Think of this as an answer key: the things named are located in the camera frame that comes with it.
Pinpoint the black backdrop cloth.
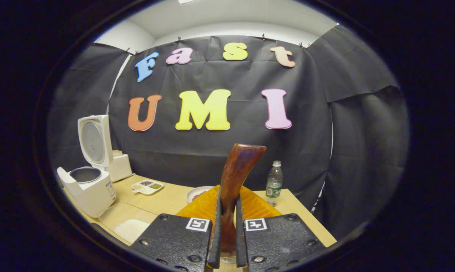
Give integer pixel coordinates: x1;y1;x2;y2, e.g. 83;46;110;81
48;25;409;240

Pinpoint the white rice cooker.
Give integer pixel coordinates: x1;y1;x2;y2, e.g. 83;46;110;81
57;114;117;218

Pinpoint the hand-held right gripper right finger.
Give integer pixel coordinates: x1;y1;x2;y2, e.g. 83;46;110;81
235;185;326;272

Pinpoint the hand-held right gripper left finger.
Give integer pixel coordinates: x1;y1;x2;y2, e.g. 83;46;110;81
130;184;223;272

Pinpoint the white toaster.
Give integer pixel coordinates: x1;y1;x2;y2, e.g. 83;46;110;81
107;150;133;182

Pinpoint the green plastic bottle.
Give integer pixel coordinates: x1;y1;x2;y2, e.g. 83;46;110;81
266;161;283;206

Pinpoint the divided white sauce dish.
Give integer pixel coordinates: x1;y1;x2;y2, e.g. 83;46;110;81
131;180;164;195

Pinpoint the white tray of rice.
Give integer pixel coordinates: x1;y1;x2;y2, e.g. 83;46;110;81
98;203;159;244

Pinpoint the brown wooden spoon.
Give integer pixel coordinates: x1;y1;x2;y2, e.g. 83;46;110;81
220;144;267;257

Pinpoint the round white plate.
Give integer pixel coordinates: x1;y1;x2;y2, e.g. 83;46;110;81
186;186;215;203

